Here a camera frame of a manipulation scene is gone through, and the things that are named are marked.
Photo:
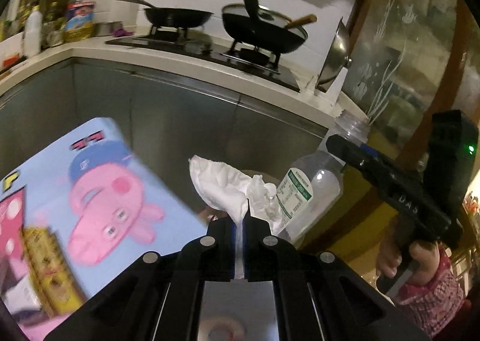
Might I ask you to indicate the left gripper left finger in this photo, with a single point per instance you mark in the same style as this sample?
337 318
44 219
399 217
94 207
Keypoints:
156 297

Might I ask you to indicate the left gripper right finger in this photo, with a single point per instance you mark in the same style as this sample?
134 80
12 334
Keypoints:
319 297

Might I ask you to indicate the yellow brown spice box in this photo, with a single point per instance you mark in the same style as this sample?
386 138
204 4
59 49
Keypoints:
57 289

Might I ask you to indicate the clear plastic bottle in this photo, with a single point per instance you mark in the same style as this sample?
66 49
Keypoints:
315 182

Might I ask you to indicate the white tissue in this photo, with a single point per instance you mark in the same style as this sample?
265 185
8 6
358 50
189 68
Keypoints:
199 165

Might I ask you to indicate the grey kitchen cabinets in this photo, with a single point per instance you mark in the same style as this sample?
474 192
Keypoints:
164 118

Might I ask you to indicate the blue cartoon pig tablecloth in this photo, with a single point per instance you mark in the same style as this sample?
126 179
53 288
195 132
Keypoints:
105 207

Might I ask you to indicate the steel wok lid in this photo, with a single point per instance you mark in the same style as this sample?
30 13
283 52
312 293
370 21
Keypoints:
337 58

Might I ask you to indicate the black wok with lid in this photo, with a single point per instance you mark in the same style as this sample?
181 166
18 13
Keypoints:
251 23

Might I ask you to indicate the gas stove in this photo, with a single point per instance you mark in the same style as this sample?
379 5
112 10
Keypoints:
250 61

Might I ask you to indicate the black frying pan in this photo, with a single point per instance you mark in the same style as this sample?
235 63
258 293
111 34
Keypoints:
164 17

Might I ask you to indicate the cooking oil bottle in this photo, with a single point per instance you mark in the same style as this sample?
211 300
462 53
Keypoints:
79 20

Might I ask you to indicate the white plastic jug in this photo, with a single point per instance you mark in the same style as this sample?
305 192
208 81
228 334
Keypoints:
32 33

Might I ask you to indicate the spice rack with bottles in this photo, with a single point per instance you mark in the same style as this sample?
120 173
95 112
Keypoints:
14 17

